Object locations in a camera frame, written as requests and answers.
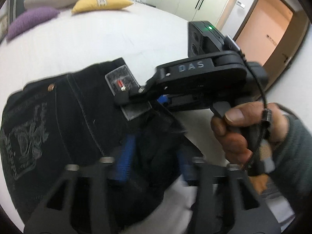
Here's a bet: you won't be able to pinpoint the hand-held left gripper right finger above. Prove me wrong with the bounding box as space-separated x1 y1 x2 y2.
175 149 282 234

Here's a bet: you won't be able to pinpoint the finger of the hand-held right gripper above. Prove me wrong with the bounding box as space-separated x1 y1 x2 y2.
116 74 168 108

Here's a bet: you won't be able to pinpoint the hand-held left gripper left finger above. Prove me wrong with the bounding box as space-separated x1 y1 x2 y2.
23 132 137 234

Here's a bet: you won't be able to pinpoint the black denim pants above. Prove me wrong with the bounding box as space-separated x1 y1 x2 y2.
0 57 205 234

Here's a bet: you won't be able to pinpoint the person's right forearm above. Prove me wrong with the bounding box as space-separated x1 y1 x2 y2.
266 113 312 200

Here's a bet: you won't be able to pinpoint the person's right hand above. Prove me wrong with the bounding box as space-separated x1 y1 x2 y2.
210 102 289 164

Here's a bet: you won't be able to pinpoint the white-sheeted bed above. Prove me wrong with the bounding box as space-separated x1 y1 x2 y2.
0 1 246 234

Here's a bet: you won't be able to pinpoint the orange wooden door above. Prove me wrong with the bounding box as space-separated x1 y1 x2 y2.
233 0 295 67

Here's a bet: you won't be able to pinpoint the yellow patterned cushion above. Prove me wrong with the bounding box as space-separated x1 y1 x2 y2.
71 0 134 14

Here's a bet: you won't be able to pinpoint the purple cushion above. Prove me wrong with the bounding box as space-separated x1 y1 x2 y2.
5 7 61 42

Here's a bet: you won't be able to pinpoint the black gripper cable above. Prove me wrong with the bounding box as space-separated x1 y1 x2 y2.
239 50 272 173

